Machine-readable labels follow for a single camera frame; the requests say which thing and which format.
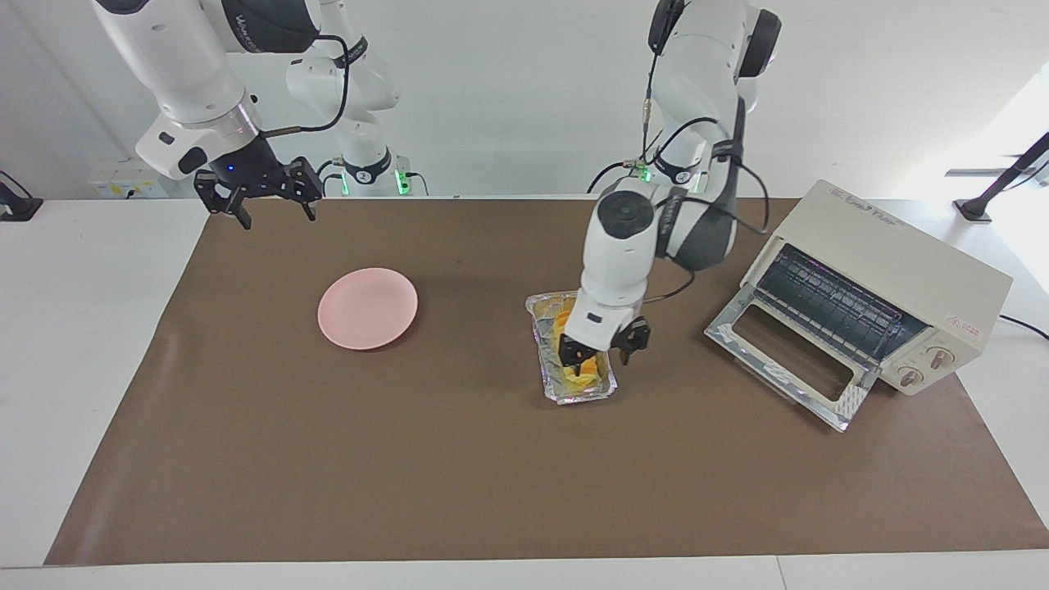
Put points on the small black stand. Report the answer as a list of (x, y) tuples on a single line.
[(16, 206)]

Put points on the cream oven knob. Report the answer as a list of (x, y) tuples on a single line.
[(941, 356), (910, 377)]

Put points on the brown table mat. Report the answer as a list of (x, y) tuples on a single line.
[(524, 475)]

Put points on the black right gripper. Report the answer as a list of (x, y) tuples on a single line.
[(242, 168)]

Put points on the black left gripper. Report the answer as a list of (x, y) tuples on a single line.
[(605, 354)]

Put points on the pink round plate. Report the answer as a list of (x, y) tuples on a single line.
[(367, 310)]

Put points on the black tripod stand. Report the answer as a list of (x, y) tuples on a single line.
[(1004, 182)]

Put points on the glass toaster oven door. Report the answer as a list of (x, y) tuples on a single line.
[(787, 385)]

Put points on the aluminium foil tray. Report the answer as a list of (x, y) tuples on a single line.
[(545, 315)]

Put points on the metal oven rack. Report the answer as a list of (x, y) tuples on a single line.
[(836, 299)]

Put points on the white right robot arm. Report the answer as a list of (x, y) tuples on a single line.
[(180, 65)]

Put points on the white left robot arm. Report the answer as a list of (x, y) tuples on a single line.
[(619, 262)]

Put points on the cream toaster oven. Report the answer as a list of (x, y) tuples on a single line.
[(918, 262)]

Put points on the golden bread loaf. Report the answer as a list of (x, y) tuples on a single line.
[(583, 385)]

